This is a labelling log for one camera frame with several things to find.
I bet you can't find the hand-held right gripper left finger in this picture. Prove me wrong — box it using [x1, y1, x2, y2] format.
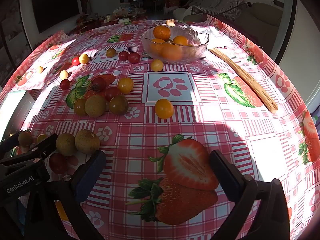
[24, 150, 107, 240]

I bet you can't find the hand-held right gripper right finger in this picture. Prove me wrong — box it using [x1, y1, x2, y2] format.
[209, 150, 290, 240]

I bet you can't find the grey armchair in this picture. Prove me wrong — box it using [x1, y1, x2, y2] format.
[236, 2, 284, 43]

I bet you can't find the green-brown cherry tomato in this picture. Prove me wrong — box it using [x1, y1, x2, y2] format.
[109, 95, 129, 115]

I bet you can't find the dark red stemmed tomato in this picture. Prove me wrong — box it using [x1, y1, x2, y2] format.
[91, 77, 107, 93]

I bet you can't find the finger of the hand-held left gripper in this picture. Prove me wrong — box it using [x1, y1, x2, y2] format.
[0, 131, 22, 153]
[0, 134, 58, 167]

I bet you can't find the clear glass bowl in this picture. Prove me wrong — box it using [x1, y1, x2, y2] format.
[141, 26, 210, 64]

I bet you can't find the orange cherry tomato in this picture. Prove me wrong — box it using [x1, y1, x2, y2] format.
[155, 99, 174, 120]

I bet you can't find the pink checked strawberry tablecloth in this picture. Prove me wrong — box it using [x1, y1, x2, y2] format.
[0, 14, 320, 240]

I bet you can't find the white cardboard box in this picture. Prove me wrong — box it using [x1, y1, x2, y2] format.
[0, 89, 35, 140]

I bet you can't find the black flat television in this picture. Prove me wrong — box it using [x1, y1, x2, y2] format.
[30, 0, 80, 33]

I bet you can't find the wooden spoon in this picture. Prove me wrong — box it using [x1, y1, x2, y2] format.
[209, 47, 278, 113]

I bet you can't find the yellow-orange cherry tomato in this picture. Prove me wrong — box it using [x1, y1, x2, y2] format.
[118, 77, 134, 94]

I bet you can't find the mandarin orange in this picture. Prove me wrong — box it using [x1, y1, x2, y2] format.
[153, 25, 172, 41]
[150, 38, 166, 55]
[161, 44, 184, 61]
[172, 35, 189, 46]

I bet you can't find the light grey sofa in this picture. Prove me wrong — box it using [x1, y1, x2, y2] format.
[172, 0, 247, 23]

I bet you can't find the cluttered coffee table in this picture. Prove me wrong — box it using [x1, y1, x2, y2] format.
[101, 7, 148, 27]

